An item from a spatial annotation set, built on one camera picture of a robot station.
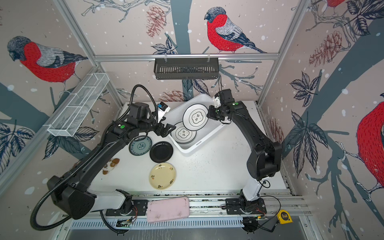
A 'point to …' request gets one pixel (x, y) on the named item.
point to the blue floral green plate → (140, 148)
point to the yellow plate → (162, 176)
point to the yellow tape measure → (284, 217)
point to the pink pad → (167, 209)
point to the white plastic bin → (211, 128)
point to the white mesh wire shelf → (68, 119)
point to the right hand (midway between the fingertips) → (206, 115)
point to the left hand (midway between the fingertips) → (169, 121)
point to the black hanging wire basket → (186, 70)
